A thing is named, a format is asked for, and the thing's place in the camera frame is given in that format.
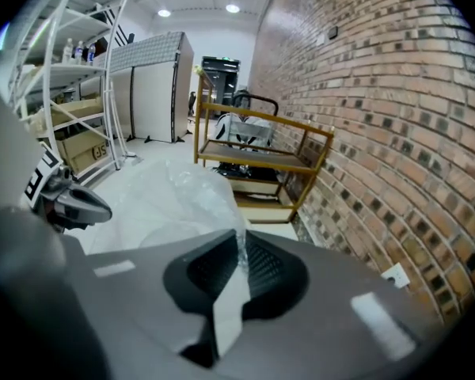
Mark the yellow metal shelf cart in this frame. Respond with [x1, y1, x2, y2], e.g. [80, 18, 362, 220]
[192, 68, 336, 226]

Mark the white metal shelving rack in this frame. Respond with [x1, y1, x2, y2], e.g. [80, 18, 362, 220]
[7, 0, 140, 188]

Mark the clear plastic trash bag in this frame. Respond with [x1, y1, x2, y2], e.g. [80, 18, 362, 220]
[89, 158, 251, 360]

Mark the white partition screen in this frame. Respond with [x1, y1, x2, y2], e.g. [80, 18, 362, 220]
[104, 31, 196, 145]

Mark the open cardboard box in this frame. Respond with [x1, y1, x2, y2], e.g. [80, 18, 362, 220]
[33, 96, 105, 135]

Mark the printed cardboard box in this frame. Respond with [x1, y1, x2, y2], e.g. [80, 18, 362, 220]
[59, 129, 112, 174]

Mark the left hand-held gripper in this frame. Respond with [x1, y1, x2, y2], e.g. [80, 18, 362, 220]
[21, 141, 114, 234]

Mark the black trolley handle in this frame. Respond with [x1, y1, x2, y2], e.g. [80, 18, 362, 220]
[231, 92, 280, 119]

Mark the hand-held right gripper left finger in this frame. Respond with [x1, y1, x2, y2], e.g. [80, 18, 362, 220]
[0, 208, 249, 380]

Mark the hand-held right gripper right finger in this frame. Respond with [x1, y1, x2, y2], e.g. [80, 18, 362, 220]
[220, 230, 441, 380]

